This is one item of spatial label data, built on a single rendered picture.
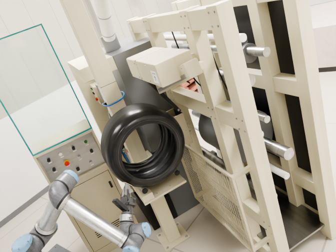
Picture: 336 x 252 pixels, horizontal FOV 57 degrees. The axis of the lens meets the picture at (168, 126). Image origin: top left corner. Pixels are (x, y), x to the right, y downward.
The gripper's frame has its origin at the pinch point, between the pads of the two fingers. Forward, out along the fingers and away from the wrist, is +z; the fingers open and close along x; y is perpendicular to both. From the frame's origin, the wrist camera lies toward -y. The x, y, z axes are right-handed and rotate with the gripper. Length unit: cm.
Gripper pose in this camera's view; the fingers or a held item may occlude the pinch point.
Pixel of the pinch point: (125, 185)
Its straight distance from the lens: 221.2
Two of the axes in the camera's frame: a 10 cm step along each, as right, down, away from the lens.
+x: 6.9, -3.6, -6.3
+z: -0.2, -8.8, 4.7
